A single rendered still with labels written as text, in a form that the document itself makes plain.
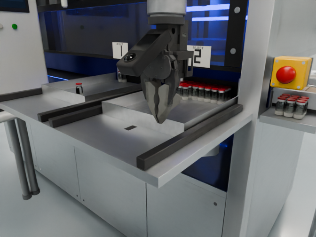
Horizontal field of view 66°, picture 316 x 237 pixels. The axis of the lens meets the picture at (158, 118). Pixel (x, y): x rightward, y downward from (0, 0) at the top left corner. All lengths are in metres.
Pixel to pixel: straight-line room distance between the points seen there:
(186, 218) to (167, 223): 0.12
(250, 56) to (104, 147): 0.43
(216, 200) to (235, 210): 0.07
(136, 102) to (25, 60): 0.71
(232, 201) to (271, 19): 0.54
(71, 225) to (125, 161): 1.27
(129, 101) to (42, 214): 1.23
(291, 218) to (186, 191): 1.00
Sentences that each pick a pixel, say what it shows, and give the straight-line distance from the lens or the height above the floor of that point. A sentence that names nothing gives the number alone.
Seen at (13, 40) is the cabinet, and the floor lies 1.05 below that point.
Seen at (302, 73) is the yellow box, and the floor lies 1.00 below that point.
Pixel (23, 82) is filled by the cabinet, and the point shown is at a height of 0.86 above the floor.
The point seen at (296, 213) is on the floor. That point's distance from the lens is 1.87.
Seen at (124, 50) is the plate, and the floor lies 1.02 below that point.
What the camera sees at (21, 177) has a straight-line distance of 1.56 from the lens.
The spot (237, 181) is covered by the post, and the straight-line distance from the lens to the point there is 0.80.
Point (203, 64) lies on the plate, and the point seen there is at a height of 1.00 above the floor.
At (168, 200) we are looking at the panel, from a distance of 1.02.
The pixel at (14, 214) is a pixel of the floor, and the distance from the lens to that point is 1.88.
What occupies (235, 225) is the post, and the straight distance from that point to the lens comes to 0.90.
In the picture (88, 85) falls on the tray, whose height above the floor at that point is 0.88.
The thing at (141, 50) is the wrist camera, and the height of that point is 1.06.
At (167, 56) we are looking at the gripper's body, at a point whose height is 1.05.
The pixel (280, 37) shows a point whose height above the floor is 1.07.
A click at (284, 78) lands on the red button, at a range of 0.63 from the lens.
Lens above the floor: 1.09
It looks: 20 degrees down
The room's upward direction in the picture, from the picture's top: straight up
